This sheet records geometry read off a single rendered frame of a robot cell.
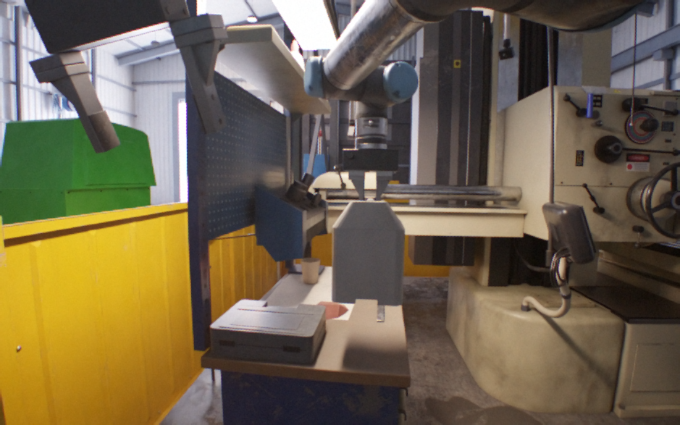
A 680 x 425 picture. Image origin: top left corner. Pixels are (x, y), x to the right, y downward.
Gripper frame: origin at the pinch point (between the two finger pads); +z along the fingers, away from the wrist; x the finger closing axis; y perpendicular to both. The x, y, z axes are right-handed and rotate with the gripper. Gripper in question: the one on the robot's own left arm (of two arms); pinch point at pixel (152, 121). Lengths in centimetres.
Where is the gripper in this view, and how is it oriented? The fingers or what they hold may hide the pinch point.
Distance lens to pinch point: 40.4
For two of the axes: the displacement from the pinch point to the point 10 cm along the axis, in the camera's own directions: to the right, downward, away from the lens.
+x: -9.8, 1.0, 1.6
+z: 1.7, 8.7, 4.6
